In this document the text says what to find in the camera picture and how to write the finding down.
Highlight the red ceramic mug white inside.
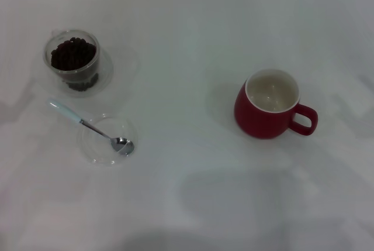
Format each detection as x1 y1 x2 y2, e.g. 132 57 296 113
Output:
233 68 318 140

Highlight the light blue handled metal spoon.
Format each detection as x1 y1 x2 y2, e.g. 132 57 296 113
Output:
48 98 134 156

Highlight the dark coffee bean pile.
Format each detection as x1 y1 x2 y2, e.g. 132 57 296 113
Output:
50 36 99 92

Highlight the clear glass cup with handle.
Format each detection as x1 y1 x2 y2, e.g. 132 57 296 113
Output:
43 28 102 93

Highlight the clear round glass dish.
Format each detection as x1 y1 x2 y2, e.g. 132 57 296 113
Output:
77 113 138 166

